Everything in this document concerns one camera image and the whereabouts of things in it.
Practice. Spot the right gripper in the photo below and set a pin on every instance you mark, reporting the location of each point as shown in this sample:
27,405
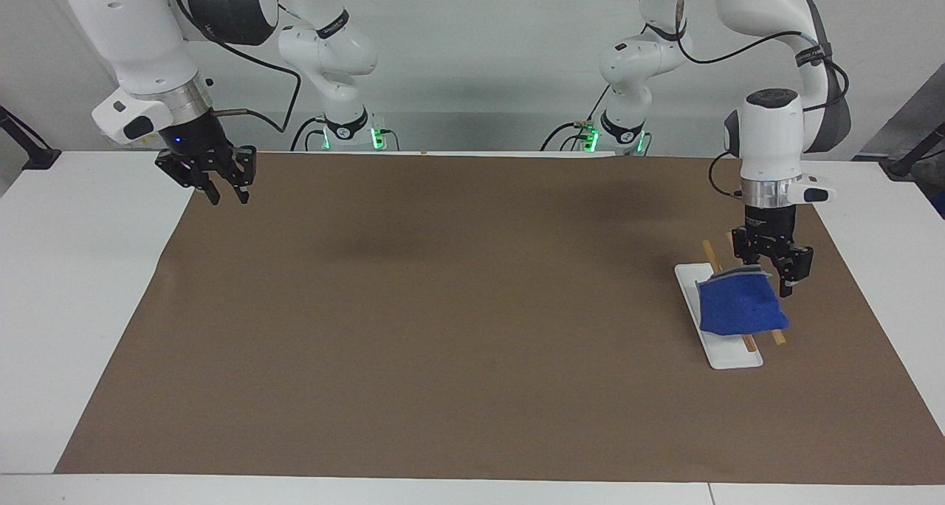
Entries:
199,145

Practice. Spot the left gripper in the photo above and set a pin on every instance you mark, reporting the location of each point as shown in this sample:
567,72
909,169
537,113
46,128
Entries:
770,226

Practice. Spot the blue towel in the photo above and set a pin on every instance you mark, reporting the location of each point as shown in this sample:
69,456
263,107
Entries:
738,304

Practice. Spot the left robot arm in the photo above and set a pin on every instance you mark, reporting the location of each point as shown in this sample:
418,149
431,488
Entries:
771,136

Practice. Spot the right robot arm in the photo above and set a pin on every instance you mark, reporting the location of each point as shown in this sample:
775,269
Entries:
140,40

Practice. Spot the white rectangular tray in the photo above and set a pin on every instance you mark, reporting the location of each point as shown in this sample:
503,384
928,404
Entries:
727,351

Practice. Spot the black stand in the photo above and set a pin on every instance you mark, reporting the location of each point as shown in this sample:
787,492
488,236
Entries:
912,159
33,150

